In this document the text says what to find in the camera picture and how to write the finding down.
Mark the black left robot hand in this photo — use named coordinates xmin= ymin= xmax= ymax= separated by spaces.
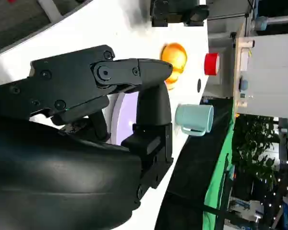
xmin=150 ymin=0 xmax=210 ymax=27

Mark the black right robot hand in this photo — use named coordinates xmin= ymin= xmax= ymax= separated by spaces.
xmin=0 ymin=44 xmax=175 ymax=230

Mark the orange and white bread roll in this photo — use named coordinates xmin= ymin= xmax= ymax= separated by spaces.
xmin=159 ymin=42 xmax=189 ymax=91

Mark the red cylinder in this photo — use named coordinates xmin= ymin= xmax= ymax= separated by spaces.
xmin=204 ymin=52 xmax=221 ymax=76

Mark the lilac plate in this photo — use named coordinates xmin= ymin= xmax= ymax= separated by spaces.
xmin=109 ymin=92 xmax=139 ymax=147

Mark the pale green mug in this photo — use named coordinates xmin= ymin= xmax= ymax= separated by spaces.
xmin=174 ymin=103 xmax=215 ymax=138

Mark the white cabinet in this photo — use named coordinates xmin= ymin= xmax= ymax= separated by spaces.
xmin=234 ymin=23 xmax=288 ymax=119

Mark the black cloth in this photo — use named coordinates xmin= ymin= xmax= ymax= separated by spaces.
xmin=156 ymin=97 xmax=235 ymax=230

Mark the green cloth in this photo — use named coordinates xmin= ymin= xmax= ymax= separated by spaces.
xmin=203 ymin=115 xmax=237 ymax=230

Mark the green leafy plant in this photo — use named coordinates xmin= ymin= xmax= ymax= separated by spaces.
xmin=234 ymin=115 xmax=280 ymax=195

